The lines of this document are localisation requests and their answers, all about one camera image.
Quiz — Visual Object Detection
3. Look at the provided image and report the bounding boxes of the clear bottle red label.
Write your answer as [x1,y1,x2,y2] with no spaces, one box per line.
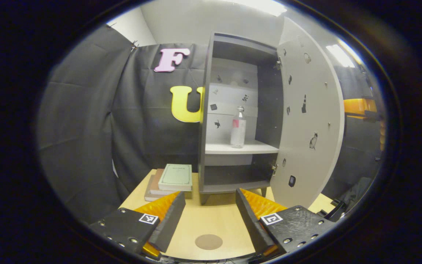
[230,106,247,149]

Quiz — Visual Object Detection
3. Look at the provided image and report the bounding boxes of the brown book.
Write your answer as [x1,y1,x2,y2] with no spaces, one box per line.
[144,169,182,202]

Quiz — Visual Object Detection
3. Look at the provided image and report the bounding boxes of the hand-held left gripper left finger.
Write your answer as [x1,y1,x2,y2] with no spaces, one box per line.
[88,191,186,261]

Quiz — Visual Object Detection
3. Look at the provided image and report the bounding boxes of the dark grey cabinet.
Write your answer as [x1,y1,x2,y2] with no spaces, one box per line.
[197,32,285,205]

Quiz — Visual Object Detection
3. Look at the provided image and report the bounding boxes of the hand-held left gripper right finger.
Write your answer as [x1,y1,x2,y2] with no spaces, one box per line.
[235,188,340,259]

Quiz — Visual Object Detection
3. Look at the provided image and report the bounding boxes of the black backdrop cloth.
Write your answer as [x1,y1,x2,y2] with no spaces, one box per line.
[37,24,384,224]

